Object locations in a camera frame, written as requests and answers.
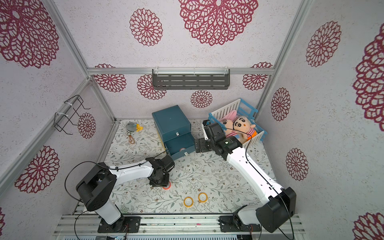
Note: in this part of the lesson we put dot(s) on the grey wall shelf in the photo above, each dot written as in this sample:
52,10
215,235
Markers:
194,79

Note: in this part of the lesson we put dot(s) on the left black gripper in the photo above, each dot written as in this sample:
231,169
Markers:
165,184

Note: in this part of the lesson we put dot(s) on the blue white toy crib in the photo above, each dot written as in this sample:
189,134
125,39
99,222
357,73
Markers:
243,109

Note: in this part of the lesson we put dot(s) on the grey plush duck toy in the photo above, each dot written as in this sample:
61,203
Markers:
132,127

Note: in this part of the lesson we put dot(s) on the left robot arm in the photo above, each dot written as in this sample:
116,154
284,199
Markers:
96,187

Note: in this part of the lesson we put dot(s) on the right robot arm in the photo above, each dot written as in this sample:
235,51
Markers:
277,203

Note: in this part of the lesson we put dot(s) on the pink plush doll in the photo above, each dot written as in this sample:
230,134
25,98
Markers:
228,122

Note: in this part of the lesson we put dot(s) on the yellow tape roll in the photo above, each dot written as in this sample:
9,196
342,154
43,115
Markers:
188,202
202,197

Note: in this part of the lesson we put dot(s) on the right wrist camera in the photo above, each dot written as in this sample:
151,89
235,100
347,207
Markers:
207,129

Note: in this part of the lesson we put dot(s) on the boy plush doll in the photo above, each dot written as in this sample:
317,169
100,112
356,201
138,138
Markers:
244,127

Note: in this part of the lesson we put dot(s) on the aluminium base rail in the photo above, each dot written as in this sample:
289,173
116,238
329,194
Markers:
156,224

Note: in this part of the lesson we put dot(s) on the black wire wall rack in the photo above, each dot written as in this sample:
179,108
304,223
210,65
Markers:
64,117

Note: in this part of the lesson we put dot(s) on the teal drawer cabinet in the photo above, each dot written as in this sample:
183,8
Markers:
175,131

